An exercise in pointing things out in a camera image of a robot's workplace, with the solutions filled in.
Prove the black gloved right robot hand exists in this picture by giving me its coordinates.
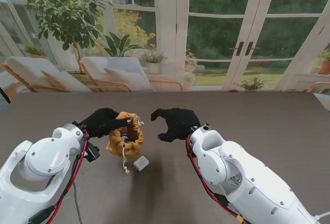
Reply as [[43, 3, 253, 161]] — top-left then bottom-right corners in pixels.
[[150, 107, 202, 142]]

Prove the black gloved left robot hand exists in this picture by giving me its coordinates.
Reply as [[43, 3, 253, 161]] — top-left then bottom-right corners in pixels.
[[78, 107, 133, 139]]

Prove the mustard yellow drawstring bag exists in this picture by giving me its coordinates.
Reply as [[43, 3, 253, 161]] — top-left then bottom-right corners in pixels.
[[106, 110, 145, 174]]

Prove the white charger head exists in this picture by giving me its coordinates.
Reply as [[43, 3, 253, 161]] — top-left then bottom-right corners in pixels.
[[129, 156, 150, 173]]

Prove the printed sunroom backdrop banner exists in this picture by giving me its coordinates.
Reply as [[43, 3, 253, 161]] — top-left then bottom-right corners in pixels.
[[0, 0, 330, 93]]

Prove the black edge object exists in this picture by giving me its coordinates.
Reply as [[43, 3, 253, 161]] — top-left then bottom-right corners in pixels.
[[0, 87, 11, 105]]

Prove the white paper sheet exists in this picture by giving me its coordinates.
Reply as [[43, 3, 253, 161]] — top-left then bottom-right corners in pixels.
[[313, 92, 330, 111]]

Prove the white zip tie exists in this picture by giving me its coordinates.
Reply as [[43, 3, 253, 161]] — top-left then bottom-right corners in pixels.
[[313, 211, 330, 221]]

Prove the red left arm wire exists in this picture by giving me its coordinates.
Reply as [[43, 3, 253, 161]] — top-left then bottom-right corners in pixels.
[[28, 128, 91, 224]]

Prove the red arm wire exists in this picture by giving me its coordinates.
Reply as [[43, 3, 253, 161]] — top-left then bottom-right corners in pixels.
[[186, 133, 248, 224], [28, 128, 91, 224]]

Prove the red right arm wire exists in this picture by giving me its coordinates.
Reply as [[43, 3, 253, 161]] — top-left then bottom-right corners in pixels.
[[186, 133, 248, 224]]

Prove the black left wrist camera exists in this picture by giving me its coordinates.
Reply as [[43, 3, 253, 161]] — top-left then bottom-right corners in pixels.
[[84, 142, 101, 163]]

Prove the grey braided cable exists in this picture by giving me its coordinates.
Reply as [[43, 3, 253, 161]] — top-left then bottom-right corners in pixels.
[[73, 182, 83, 224]]

